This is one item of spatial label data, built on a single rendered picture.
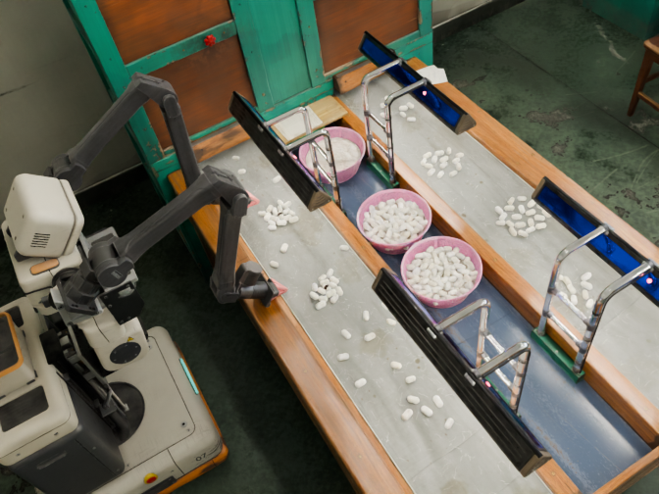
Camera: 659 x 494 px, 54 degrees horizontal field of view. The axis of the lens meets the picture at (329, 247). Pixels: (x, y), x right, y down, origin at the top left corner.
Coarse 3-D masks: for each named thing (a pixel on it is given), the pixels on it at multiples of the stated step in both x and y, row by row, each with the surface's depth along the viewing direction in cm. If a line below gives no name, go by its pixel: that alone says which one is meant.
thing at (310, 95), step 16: (400, 48) 279; (416, 48) 284; (304, 96) 269; (320, 96) 274; (272, 112) 266; (128, 128) 270; (144, 160) 309; (160, 160) 253; (176, 160) 257; (160, 176) 258; (160, 192) 297; (192, 240) 295; (192, 256) 318; (208, 272) 314
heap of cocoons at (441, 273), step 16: (416, 256) 219; (432, 256) 218; (448, 256) 218; (464, 256) 217; (416, 272) 215; (432, 272) 214; (448, 272) 213; (464, 272) 213; (416, 288) 211; (432, 288) 210; (448, 288) 209; (464, 288) 209
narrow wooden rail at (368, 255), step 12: (336, 216) 232; (336, 228) 230; (348, 228) 228; (348, 240) 225; (360, 240) 224; (360, 252) 221; (372, 252) 220; (372, 264) 217; (384, 264) 216; (540, 468) 168; (552, 468) 168; (552, 480) 166; (564, 480) 165; (552, 492) 166; (564, 492) 164; (576, 492) 163
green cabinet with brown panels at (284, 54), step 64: (64, 0) 243; (128, 0) 208; (192, 0) 218; (256, 0) 230; (320, 0) 244; (384, 0) 260; (128, 64) 221; (192, 64) 234; (256, 64) 247; (320, 64) 262; (192, 128) 253
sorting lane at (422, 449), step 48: (240, 144) 268; (288, 192) 247; (288, 240) 231; (336, 240) 228; (288, 288) 218; (336, 336) 204; (384, 336) 202; (384, 384) 191; (432, 384) 189; (384, 432) 182; (432, 432) 180; (480, 432) 179; (432, 480) 172; (480, 480) 170; (528, 480) 169
